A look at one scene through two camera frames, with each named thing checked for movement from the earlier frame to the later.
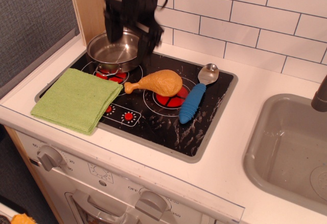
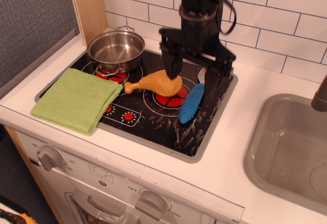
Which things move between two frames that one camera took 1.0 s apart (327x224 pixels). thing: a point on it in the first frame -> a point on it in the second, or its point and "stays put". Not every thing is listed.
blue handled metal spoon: x=207 y=73 stays put
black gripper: x=139 y=1 -> x=200 y=35
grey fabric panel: x=38 y=20 stays put
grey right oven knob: x=151 y=204 stays put
